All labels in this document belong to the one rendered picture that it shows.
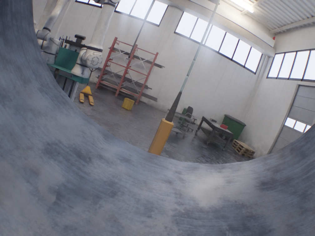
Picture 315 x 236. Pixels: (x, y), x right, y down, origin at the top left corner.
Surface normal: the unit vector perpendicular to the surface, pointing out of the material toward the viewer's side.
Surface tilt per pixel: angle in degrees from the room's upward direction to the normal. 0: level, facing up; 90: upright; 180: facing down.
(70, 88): 90
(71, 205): 5
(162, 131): 90
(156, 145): 90
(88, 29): 90
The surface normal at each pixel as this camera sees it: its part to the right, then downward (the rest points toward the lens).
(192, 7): 0.01, 0.22
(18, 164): 0.61, -0.77
